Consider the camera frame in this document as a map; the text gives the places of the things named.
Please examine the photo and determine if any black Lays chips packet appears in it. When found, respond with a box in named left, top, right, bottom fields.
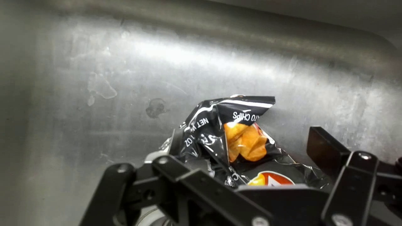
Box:
left=143, top=93, right=337, bottom=195

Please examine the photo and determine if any stainless steel double sink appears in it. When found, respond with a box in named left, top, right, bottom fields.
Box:
left=0, top=0, right=402, bottom=226

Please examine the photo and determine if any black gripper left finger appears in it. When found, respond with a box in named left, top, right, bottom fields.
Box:
left=79, top=154, right=270, bottom=226

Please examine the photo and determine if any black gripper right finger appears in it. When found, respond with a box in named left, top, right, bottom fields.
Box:
left=305, top=126, right=402, bottom=226

